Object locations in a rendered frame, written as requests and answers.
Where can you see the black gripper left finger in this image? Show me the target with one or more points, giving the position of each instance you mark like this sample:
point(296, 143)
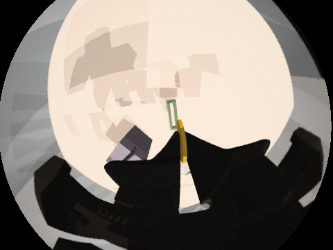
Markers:
point(162, 171)

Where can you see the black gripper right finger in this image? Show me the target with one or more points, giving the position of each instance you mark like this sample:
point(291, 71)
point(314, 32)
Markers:
point(210, 165)

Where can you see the gold coin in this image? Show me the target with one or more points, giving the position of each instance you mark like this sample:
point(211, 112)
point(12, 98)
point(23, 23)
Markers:
point(183, 144)

